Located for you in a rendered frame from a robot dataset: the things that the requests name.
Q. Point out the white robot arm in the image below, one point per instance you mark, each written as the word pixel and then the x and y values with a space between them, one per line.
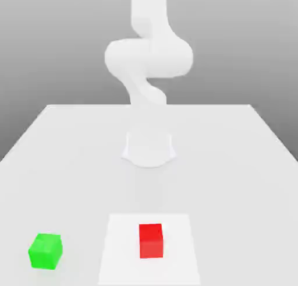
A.
pixel 149 57

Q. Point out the small red cube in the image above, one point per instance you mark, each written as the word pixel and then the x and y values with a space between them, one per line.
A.
pixel 150 241

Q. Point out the small green cube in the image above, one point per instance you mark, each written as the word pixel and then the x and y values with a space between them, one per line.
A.
pixel 45 251

